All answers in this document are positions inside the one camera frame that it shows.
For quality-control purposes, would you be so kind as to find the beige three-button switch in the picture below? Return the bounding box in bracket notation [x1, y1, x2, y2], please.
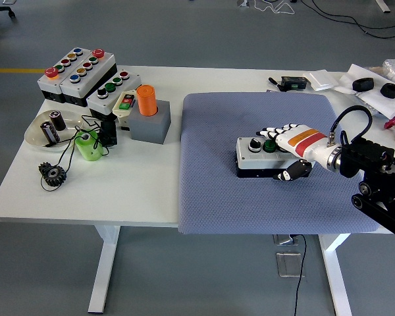
[112, 88, 140, 131]

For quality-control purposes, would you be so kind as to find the shiny metal dish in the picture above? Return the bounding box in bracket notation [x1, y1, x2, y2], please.
[24, 109, 86, 153]

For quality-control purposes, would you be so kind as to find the five-button control box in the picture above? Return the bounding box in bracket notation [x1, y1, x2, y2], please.
[37, 47, 93, 104]
[59, 48, 119, 108]

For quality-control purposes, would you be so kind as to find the black metal gear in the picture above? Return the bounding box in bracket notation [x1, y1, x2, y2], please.
[38, 161, 68, 188]

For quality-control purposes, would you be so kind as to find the black module with green connector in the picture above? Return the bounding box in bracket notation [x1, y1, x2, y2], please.
[280, 76, 311, 91]

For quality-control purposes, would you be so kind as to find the black power cable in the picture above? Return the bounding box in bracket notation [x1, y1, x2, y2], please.
[292, 234, 307, 316]

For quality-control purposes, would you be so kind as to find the black floor cable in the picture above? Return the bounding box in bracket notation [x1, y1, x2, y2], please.
[301, 0, 395, 39]

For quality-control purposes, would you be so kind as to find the grey-blue textured mat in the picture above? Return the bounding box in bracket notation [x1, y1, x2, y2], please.
[177, 92, 381, 236]

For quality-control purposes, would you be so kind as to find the white floor cable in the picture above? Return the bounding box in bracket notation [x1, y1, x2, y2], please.
[253, 0, 297, 16]

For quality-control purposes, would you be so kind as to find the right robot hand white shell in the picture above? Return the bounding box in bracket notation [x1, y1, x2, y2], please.
[256, 123, 336, 182]

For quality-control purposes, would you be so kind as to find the metal floor outlet box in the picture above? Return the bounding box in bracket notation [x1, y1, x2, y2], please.
[275, 251, 305, 279]

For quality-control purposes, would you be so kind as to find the thin black wire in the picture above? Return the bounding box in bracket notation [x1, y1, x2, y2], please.
[40, 114, 111, 192]

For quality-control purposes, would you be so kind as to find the black office chair base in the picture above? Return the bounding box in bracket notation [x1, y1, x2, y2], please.
[0, 0, 16, 40]

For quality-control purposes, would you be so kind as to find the metal floor outlet lid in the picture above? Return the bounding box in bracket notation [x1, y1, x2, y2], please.
[272, 234, 300, 246]

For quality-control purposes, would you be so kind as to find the control box with black knob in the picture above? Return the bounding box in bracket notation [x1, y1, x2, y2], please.
[87, 68, 142, 121]

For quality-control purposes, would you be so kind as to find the green plastic cylinder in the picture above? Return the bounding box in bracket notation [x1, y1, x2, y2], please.
[73, 130, 105, 162]

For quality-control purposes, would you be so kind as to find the orange plastic cylinder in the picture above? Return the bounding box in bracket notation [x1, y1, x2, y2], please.
[136, 84, 158, 117]

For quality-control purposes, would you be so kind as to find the white table leg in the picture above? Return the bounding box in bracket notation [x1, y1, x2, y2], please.
[318, 234, 353, 316]
[87, 225, 121, 313]

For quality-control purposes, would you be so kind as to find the black capacitor cylinder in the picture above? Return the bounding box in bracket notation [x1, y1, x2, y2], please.
[49, 111, 68, 132]
[40, 120, 61, 145]

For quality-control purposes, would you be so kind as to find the grey square block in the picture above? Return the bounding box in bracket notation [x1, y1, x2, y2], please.
[128, 100, 172, 145]

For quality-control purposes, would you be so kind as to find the small black component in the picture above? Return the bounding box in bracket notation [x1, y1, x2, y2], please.
[100, 120, 119, 147]

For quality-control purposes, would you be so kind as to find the white foam sheet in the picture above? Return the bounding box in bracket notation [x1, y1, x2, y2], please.
[335, 63, 395, 120]

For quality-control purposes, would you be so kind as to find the control box with key switch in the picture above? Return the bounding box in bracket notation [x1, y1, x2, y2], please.
[235, 136, 309, 179]

